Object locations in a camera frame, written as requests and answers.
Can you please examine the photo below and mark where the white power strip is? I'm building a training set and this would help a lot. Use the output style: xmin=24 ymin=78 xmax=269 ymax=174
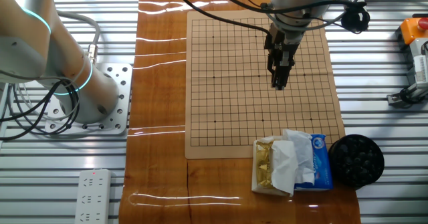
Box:
xmin=74 ymin=169 xmax=112 ymax=224

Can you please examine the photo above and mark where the silver ribbed camera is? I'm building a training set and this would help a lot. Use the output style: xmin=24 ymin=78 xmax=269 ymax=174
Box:
xmin=406 ymin=36 xmax=428 ymax=96

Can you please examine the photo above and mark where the wood grain table mat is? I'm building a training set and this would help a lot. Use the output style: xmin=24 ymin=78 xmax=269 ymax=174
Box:
xmin=118 ymin=0 xmax=362 ymax=224

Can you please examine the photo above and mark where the orange emergency stop box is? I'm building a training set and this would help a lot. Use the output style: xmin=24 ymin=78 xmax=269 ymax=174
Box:
xmin=400 ymin=15 xmax=428 ymax=46

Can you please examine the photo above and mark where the grey cable with metal plug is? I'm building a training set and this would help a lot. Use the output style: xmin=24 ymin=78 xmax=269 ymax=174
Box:
xmin=55 ymin=9 xmax=102 ymax=66

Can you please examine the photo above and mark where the silver corner bracket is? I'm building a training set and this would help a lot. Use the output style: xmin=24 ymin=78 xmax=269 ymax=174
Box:
xmin=387 ymin=92 xmax=412 ymax=108

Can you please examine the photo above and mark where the black bowl of go stones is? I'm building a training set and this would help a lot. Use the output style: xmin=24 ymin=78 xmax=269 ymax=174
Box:
xmin=328 ymin=134 xmax=385 ymax=189

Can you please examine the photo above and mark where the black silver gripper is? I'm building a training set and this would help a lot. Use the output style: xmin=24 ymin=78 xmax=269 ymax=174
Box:
xmin=263 ymin=25 xmax=304 ymax=91

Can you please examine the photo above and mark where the gold tissue pack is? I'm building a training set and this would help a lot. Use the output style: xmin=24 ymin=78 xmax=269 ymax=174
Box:
xmin=251 ymin=136 xmax=298 ymax=197

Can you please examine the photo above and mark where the tan go board mat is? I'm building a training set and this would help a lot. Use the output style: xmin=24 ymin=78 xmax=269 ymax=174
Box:
xmin=184 ymin=9 xmax=346 ymax=160

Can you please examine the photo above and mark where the black base cable bundle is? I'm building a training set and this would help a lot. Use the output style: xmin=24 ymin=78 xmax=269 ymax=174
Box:
xmin=0 ymin=80 xmax=81 ymax=141

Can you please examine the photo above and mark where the blue tissue pack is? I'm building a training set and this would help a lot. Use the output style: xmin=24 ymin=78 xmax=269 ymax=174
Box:
xmin=282 ymin=129 xmax=334 ymax=191

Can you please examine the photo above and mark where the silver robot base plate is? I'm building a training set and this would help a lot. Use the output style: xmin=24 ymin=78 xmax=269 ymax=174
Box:
xmin=45 ymin=62 xmax=134 ymax=134

